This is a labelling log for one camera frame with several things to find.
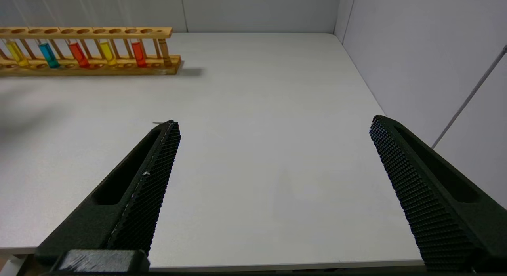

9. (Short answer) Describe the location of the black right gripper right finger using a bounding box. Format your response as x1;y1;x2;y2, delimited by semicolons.
369;115;507;273

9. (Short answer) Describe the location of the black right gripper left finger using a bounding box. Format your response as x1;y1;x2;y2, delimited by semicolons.
35;120;181;265

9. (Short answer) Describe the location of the yellow liquid test tube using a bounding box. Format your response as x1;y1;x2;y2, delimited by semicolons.
87;0;118;67
0;14;31;67

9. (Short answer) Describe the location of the wooden test tube rack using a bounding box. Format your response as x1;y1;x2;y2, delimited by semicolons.
0;27;183;76

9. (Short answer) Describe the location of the red liquid test tube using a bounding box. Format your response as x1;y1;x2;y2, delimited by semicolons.
51;0;90;68
124;0;147;68

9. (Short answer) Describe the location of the teal liquid test tube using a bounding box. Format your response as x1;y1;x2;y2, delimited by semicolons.
19;0;61;69

